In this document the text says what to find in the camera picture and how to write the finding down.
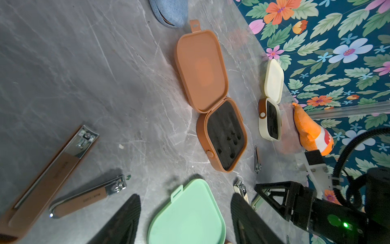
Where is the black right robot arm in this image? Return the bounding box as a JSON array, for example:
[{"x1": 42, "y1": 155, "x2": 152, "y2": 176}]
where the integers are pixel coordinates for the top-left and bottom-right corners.
[{"x1": 255, "y1": 128, "x2": 390, "y2": 244}]

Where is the blue denim pouch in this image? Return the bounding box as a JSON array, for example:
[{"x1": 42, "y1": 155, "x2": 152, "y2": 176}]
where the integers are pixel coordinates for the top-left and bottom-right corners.
[{"x1": 149, "y1": 0, "x2": 189, "y2": 28}]

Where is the cream nail clipper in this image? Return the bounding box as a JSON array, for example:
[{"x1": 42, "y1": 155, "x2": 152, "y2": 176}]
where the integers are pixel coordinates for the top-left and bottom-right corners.
[{"x1": 233, "y1": 180, "x2": 249, "y2": 203}]

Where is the mint green clipper case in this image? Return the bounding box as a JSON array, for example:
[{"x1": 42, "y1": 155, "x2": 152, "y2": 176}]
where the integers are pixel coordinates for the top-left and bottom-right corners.
[{"x1": 147, "y1": 179, "x2": 226, "y2": 244}]

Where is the brown clipper case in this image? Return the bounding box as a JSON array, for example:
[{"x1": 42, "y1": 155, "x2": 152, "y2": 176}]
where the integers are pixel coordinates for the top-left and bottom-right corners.
[{"x1": 175, "y1": 20, "x2": 247, "y2": 173}]

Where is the cream clipper case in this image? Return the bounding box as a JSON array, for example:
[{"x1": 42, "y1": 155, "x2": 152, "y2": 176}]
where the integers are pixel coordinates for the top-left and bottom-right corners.
[{"x1": 258, "y1": 59, "x2": 284, "y2": 141}]

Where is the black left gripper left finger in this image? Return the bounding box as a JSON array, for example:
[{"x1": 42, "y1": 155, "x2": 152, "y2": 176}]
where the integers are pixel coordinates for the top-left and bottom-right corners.
[{"x1": 88, "y1": 194, "x2": 141, "y2": 244}]

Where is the orange clownfish plush toy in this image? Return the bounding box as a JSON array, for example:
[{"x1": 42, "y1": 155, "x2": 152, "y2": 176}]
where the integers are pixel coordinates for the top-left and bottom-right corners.
[{"x1": 293, "y1": 103, "x2": 334, "y2": 156}]

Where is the slim silver nail nipper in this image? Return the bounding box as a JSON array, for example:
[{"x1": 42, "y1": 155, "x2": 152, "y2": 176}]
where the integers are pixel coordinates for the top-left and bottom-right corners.
[{"x1": 254, "y1": 145, "x2": 262, "y2": 174}]

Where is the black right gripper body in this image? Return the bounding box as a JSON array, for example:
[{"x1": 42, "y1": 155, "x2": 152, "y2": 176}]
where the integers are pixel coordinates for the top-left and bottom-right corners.
[{"x1": 255, "y1": 181, "x2": 368, "y2": 244}]

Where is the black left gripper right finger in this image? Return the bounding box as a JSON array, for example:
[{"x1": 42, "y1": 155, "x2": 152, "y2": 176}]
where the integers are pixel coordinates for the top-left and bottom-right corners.
[{"x1": 231, "y1": 193, "x2": 283, "y2": 244}]

